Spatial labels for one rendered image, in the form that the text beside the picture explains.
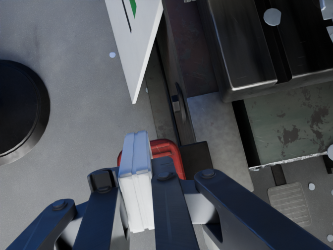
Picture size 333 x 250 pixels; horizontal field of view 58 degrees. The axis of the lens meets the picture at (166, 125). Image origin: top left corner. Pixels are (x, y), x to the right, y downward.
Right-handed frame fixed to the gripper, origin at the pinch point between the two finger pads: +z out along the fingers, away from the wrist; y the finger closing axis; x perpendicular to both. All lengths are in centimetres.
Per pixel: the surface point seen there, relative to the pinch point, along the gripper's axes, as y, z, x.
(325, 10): 18.9, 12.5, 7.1
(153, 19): 5.0, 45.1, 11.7
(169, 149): 2.2, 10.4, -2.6
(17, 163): -48, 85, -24
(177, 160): 2.7, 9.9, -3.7
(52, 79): -32, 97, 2
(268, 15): 17.2, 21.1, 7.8
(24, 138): -43, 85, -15
